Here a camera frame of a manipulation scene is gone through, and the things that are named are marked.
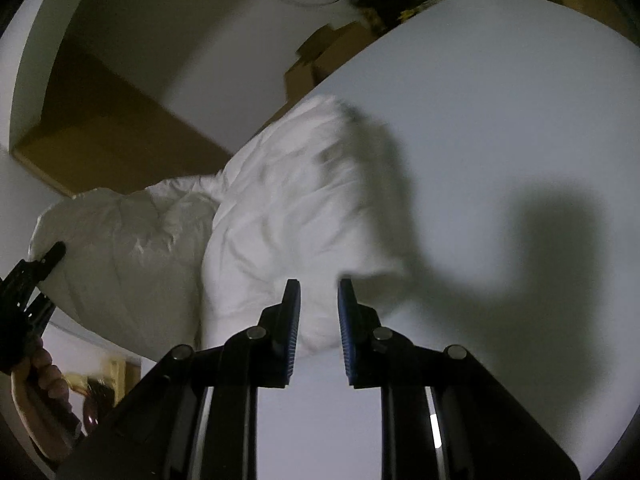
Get cardboard box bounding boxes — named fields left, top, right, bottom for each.
left=297, top=21, right=373, bottom=63
left=284, top=54, right=362, bottom=109

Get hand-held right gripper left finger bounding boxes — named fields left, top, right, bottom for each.
left=57, top=279, right=302, bottom=480

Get person's left hand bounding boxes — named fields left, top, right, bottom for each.
left=10, top=334, right=84, bottom=463

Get wooden wardrobe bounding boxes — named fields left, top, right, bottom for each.
left=12, top=47, right=232, bottom=197

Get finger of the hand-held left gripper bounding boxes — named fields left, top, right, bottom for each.
left=27, top=241, right=68, bottom=282
left=22, top=294, right=56, bottom=336

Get white zip jacket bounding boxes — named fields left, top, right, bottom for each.
left=27, top=93, right=409, bottom=362

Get wooden side cabinet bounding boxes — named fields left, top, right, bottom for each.
left=65, top=355, right=143, bottom=411

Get black box with yellow print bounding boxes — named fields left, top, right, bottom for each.
left=357, top=0, right=453, bottom=31

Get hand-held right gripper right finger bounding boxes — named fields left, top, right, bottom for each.
left=337, top=277, right=582, bottom=480

